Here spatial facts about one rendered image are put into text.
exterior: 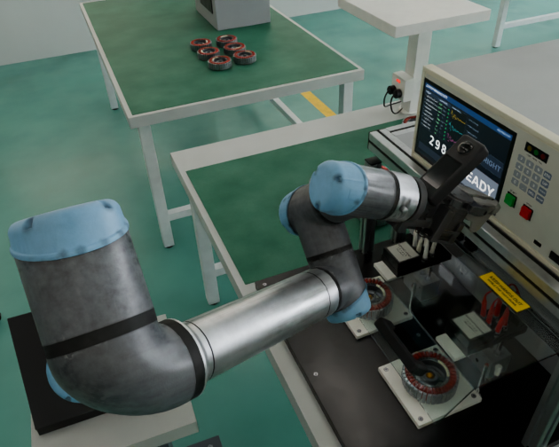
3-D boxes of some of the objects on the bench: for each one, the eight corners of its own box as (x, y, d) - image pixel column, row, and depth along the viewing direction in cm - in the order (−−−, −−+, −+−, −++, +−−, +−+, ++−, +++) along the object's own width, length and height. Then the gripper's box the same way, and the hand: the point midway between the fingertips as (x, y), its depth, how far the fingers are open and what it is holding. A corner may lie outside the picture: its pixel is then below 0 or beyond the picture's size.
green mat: (245, 285, 139) (245, 284, 139) (185, 171, 184) (185, 170, 184) (529, 195, 166) (530, 195, 166) (416, 115, 211) (417, 114, 211)
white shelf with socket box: (382, 160, 186) (396, 27, 158) (334, 116, 213) (337, -4, 185) (465, 137, 196) (492, 9, 167) (408, 98, 223) (422, -18, 195)
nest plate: (418, 429, 103) (419, 426, 103) (377, 370, 114) (378, 366, 114) (481, 402, 108) (482, 398, 107) (436, 348, 119) (436, 343, 118)
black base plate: (386, 529, 91) (387, 522, 90) (255, 287, 139) (254, 281, 137) (594, 427, 105) (597, 420, 103) (409, 239, 152) (410, 232, 150)
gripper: (373, 210, 87) (461, 223, 98) (405, 242, 80) (495, 252, 91) (397, 164, 83) (486, 182, 94) (432, 193, 76) (523, 210, 87)
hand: (495, 202), depth 91 cm, fingers closed
